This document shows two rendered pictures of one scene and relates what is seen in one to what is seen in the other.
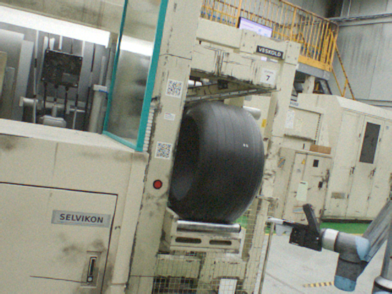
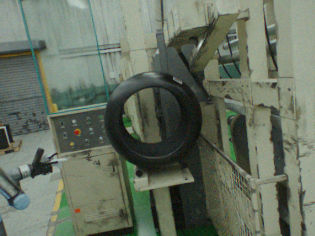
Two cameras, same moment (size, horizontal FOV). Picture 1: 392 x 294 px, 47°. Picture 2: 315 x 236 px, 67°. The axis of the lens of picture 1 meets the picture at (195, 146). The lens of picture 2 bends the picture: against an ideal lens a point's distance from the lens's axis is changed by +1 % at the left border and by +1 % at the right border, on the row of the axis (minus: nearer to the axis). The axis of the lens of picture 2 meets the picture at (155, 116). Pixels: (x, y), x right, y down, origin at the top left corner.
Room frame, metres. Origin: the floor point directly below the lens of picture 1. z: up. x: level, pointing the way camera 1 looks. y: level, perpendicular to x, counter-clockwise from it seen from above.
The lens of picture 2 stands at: (2.77, -1.50, 1.46)
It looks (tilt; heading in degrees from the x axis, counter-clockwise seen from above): 10 degrees down; 109
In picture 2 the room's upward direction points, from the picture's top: 9 degrees counter-clockwise
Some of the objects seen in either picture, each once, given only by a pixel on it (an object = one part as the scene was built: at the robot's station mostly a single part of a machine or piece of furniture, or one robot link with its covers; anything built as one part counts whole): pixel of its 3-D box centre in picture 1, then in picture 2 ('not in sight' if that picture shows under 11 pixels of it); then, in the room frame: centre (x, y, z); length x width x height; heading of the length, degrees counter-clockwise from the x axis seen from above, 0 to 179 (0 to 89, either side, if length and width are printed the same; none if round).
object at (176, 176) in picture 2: (192, 237); (162, 173); (2.24, -0.06, 0.80); 0.37 x 0.36 x 0.02; 22
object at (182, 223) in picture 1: (207, 225); (139, 163); (2.11, -0.12, 0.90); 0.35 x 0.05 x 0.05; 112
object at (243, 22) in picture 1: (252, 42); not in sight; (6.25, -0.52, 2.60); 0.60 x 0.05 x 0.55; 125
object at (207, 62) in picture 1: (222, 67); (190, 24); (2.56, -0.07, 1.71); 0.61 x 0.25 x 0.15; 112
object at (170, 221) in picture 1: (162, 214); not in sight; (2.17, 0.10, 0.90); 0.40 x 0.03 x 0.10; 22
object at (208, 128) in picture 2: not in sight; (202, 122); (2.51, 0.28, 1.05); 0.20 x 0.15 x 0.30; 112
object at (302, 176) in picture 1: (294, 188); not in sight; (6.99, -1.64, 0.62); 0.91 x 0.58 x 1.25; 125
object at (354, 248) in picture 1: (352, 247); (9, 177); (1.56, -0.60, 1.04); 0.11 x 0.08 x 0.09; 61
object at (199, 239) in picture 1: (203, 239); (140, 171); (2.11, -0.11, 0.83); 0.36 x 0.09 x 0.06; 112
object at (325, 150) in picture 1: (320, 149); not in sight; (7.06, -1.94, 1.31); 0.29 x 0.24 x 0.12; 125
